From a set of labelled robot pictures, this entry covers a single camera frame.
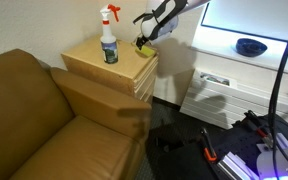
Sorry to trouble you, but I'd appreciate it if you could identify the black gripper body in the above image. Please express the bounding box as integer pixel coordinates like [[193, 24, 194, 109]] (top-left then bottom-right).
[[137, 34, 151, 47]]

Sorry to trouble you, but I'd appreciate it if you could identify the yellow sponge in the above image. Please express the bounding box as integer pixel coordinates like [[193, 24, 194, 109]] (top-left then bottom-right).
[[135, 45, 157, 58]]

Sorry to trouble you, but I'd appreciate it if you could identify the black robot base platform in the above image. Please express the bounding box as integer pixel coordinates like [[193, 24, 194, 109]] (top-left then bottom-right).
[[147, 112, 288, 180]]

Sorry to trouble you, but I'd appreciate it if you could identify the light wooden dresser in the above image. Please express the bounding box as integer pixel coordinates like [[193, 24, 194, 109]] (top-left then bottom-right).
[[61, 34, 160, 104]]

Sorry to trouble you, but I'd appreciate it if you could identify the spray bottle with red trigger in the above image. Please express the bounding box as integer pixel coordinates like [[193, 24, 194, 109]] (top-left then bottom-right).
[[99, 3, 122, 65]]

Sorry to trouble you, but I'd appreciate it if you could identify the white table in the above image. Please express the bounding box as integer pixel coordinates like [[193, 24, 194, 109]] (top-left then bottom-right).
[[190, 0, 288, 78]]

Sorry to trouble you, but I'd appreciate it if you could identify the dark blue bowl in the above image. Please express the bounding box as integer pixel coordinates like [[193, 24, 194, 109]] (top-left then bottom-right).
[[235, 37, 268, 58]]

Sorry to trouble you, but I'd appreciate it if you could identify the brown leather sofa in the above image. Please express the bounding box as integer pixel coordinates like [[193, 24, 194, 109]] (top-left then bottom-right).
[[0, 48, 153, 180]]

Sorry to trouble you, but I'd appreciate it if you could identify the window with dark frame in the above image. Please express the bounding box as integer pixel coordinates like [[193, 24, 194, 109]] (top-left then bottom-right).
[[201, 0, 288, 47]]

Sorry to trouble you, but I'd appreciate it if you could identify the black clamp with orange handle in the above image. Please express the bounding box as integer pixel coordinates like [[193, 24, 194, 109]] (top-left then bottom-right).
[[200, 127, 218, 163]]

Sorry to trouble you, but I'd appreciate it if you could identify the thick black cable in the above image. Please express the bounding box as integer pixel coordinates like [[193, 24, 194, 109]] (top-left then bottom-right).
[[267, 2, 288, 180]]

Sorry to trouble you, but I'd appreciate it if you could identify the black clamp with red handle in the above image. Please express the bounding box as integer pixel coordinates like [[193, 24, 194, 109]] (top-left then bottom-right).
[[243, 109, 275, 151]]

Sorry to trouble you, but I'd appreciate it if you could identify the long aluminium extrusion rail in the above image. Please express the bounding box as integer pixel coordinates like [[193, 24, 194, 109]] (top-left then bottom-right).
[[217, 151, 262, 180]]

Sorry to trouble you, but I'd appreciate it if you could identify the short aluminium extrusion rail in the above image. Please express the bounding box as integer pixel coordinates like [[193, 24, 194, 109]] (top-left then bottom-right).
[[256, 132, 288, 153]]

